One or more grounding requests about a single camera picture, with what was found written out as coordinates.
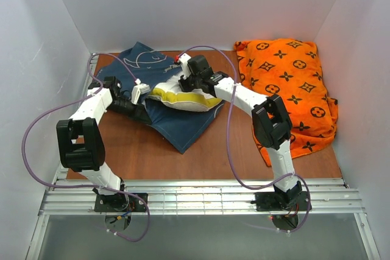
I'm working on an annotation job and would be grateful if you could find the dark blue pillowcase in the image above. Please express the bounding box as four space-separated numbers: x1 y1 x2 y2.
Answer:
96 42 224 153

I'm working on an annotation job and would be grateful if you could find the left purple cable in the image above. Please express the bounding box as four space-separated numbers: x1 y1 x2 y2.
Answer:
21 53 152 242

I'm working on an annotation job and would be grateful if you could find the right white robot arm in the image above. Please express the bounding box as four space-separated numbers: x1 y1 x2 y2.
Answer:
174 54 302 208

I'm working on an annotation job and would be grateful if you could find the white pillow yellow edge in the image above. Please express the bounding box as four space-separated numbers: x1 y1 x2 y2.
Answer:
147 75 222 112

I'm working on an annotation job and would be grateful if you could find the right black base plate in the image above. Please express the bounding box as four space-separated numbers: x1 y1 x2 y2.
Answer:
250 191 312 211

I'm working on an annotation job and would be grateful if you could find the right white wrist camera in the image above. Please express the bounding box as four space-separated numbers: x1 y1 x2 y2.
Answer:
174 53 191 79

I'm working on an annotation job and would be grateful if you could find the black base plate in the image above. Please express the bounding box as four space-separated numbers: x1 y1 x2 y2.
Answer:
250 191 312 211
94 194 146 213

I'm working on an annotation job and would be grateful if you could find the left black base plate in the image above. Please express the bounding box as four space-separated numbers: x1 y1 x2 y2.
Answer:
94 194 146 213

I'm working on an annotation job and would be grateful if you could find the purple cable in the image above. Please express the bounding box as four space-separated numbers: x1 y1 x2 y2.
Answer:
21 53 152 242
179 45 311 234

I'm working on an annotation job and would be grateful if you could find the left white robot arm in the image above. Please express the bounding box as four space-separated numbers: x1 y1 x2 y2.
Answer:
56 76 151 195

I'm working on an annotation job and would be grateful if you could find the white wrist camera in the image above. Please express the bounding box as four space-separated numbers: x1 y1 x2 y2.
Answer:
174 53 191 79
131 79 151 105

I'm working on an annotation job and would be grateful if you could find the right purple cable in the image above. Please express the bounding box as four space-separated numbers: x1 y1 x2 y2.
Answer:
179 45 311 234

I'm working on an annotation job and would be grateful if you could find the aluminium rail frame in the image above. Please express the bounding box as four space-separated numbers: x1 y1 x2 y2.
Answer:
26 178 380 259

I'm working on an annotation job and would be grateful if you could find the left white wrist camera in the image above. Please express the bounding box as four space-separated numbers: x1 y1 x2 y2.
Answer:
131 79 151 105

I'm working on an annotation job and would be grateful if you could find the orange patterned blanket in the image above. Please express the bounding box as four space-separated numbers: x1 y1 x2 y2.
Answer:
234 38 338 158

